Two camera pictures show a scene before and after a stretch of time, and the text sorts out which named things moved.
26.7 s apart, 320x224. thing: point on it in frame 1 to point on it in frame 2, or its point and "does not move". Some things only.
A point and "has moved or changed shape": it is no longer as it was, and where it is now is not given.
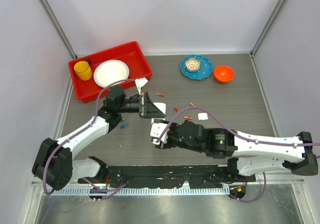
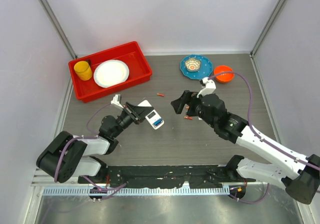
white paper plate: x=109 y=71 does not move
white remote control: x=162 y=106 has moved or changed shape
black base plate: x=199 y=176 does not move
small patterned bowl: x=192 y=64 does not move
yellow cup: x=83 y=70 does not move
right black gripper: x=168 y=145 to x=187 y=96
